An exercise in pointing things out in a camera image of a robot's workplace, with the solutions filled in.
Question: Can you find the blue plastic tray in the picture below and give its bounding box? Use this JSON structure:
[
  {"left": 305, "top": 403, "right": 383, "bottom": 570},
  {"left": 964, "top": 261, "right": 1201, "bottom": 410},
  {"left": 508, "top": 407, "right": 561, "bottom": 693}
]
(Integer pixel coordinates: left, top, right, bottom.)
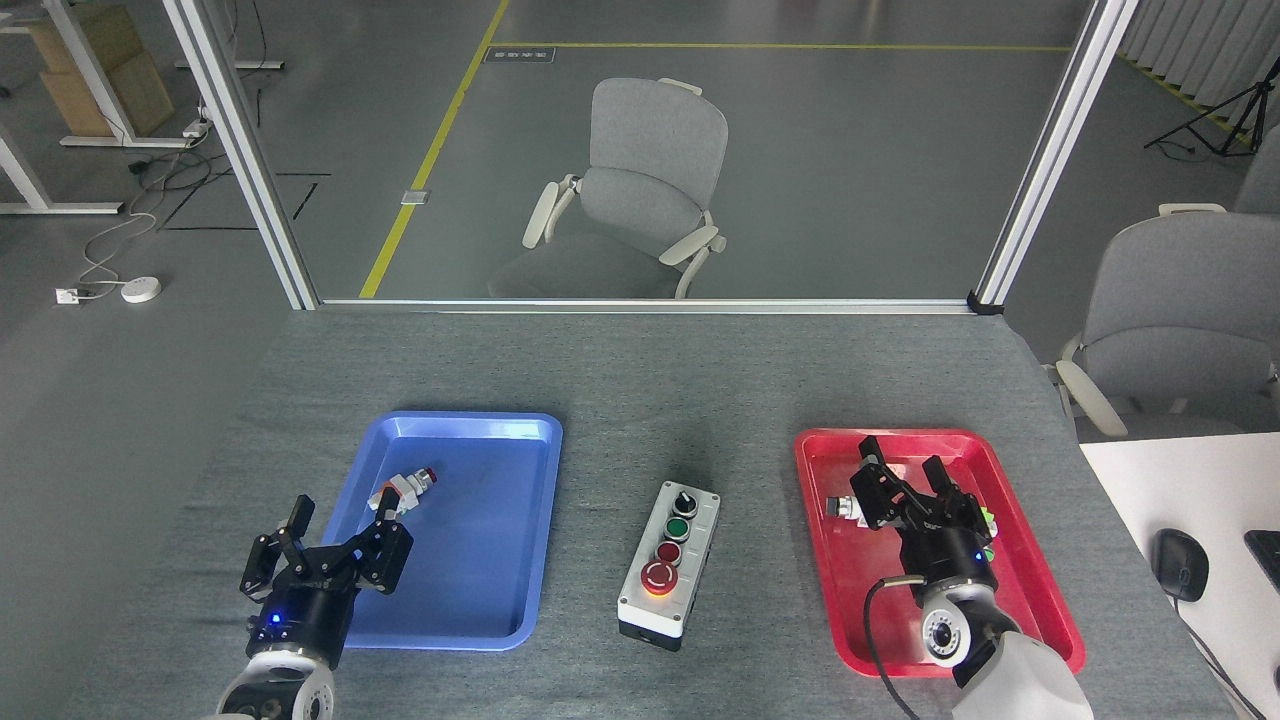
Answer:
[{"left": 292, "top": 411, "right": 564, "bottom": 652}]

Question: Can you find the black keyboard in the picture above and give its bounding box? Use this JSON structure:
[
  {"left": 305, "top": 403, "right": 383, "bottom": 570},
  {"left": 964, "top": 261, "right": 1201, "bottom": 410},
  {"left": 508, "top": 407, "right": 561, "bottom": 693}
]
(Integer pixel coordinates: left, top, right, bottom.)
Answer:
[{"left": 1243, "top": 530, "right": 1280, "bottom": 591}]

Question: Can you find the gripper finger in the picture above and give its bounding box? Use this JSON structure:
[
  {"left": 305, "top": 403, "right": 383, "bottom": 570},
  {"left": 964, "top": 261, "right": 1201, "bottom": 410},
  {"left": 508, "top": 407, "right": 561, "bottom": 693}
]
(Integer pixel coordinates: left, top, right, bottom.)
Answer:
[
  {"left": 238, "top": 495, "right": 316, "bottom": 601},
  {"left": 920, "top": 455, "right": 991, "bottom": 531},
  {"left": 345, "top": 487, "right": 414, "bottom": 598},
  {"left": 850, "top": 435, "right": 921, "bottom": 531}
]

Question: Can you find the silver aluminium rail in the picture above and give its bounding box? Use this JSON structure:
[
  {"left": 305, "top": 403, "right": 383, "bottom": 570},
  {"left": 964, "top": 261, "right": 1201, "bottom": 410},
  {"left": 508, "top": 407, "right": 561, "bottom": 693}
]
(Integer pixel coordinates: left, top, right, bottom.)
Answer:
[{"left": 318, "top": 297, "right": 976, "bottom": 316}]

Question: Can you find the white desk frame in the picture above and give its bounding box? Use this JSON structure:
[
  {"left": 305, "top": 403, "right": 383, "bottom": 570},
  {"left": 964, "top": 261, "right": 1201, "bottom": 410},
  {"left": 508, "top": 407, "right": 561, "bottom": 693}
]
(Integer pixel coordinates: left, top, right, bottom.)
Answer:
[
  {"left": 40, "top": 0, "right": 196, "bottom": 149},
  {"left": 0, "top": 120, "right": 123, "bottom": 216}
]

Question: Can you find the grey four-button control box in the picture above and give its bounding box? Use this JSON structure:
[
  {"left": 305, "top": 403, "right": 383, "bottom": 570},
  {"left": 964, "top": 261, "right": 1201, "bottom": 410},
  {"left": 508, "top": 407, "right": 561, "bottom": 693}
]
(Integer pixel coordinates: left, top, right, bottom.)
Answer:
[{"left": 617, "top": 480, "right": 721, "bottom": 653}]

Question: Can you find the brown cardboard box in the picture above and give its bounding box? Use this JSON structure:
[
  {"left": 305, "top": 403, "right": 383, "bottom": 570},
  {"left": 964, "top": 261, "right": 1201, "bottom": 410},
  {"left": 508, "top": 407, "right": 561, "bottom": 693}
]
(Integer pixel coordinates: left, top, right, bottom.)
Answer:
[
  {"left": 40, "top": 50, "right": 177, "bottom": 139},
  {"left": 28, "top": 3, "right": 144, "bottom": 76}
]

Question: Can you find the white pleated curtain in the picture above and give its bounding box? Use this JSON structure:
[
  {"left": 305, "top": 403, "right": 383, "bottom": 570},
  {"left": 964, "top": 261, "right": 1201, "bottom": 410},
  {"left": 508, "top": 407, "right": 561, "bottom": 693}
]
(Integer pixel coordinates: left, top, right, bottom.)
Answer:
[{"left": 1118, "top": 0, "right": 1280, "bottom": 111}]

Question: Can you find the black tripod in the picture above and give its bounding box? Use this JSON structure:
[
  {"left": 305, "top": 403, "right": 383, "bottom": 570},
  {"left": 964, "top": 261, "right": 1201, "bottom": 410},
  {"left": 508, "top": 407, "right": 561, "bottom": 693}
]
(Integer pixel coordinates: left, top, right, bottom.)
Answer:
[{"left": 1145, "top": 80, "right": 1280, "bottom": 156}]

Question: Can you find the black mouse cable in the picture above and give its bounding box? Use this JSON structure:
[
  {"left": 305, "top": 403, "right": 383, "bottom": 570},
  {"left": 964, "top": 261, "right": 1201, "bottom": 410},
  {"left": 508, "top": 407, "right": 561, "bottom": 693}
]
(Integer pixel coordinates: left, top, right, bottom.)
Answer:
[{"left": 1175, "top": 598, "right": 1271, "bottom": 720}]

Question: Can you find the grey table cloth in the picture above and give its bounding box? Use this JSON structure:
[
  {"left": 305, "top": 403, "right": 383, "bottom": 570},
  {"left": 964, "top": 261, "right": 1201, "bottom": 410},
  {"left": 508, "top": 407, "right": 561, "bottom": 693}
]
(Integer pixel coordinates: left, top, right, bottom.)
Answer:
[{"left": 60, "top": 310, "right": 1241, "bottom": 720}]

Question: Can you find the black computer mouse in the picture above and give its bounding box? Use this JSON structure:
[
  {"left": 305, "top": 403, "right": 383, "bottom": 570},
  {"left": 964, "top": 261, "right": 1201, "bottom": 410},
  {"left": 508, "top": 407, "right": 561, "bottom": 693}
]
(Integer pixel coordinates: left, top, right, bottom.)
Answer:
[{"left": 1150, "top": 528, "right": 1211, "bottom": 603}]

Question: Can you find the silver aluminium post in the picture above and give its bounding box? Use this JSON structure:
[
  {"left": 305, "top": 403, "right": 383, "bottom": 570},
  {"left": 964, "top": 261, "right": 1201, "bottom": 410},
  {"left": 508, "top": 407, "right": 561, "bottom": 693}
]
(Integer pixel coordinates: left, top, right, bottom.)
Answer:
[
  {"left": 968, "top": 0, "right": 1141, "bottom": 316},
  {"left": 163, "top": 0, "right": 321, "bottom": 311}
]

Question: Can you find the white desk top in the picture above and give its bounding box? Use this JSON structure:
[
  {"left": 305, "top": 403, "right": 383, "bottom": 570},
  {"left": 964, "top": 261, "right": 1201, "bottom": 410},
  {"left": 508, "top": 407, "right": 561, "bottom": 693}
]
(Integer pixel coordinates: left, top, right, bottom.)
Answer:
[{"left": 1078, "top": 432, "right": 1280, "bottom": 720}]

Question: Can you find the red orange push button switch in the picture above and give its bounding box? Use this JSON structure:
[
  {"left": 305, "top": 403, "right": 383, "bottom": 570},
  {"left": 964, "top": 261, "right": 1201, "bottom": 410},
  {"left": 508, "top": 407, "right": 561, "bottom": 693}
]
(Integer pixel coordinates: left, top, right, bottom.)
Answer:
[{"left": 367, "top": 465, "right": 441, "bottom": 519}]

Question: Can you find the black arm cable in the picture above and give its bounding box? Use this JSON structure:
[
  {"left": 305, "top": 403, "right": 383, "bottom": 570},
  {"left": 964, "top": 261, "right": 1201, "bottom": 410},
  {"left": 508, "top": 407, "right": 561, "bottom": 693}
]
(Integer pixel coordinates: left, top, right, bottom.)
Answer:
[{"left": 863, "top": 573, "right": 931, "bottom": 720}]

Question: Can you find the red plastic tray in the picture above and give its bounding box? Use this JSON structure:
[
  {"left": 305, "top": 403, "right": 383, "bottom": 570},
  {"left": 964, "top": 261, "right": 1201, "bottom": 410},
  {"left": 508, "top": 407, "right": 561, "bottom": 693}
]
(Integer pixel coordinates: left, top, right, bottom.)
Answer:
[{"left": 794, "top": 428, "right": 1087, "bottom": 679}]

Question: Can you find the grey office chair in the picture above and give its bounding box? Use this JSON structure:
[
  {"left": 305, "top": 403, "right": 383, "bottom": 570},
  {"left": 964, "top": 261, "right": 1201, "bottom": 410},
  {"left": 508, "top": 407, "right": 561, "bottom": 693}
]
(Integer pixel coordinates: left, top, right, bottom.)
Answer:
[
  {"left": 1045, "top": 203, "right": 1280, "bottom": 443},
  {"left": 488, "top": 78, "right": 729, "bottom": 300},
  {"left": 1232, "top": 128, "right": 1280, "bottom": 216}
]

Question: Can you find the white floor cable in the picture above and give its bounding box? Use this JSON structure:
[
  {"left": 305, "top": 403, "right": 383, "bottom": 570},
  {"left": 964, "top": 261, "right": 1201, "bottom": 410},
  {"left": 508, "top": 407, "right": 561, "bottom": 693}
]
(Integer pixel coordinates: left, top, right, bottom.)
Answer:
[{"left": 78, "top": 205, "right": 161, "bottom": 296}]

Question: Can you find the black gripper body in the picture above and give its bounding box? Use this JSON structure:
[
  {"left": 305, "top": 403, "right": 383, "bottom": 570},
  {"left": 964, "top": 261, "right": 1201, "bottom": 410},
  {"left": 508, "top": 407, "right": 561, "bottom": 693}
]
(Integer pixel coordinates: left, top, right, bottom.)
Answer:
[
  {"left": 247, "top": 575, "right": 359, "bottom": 671},
  {"left": 895, "top": 520, "right": 999, "bottom": 606}
]

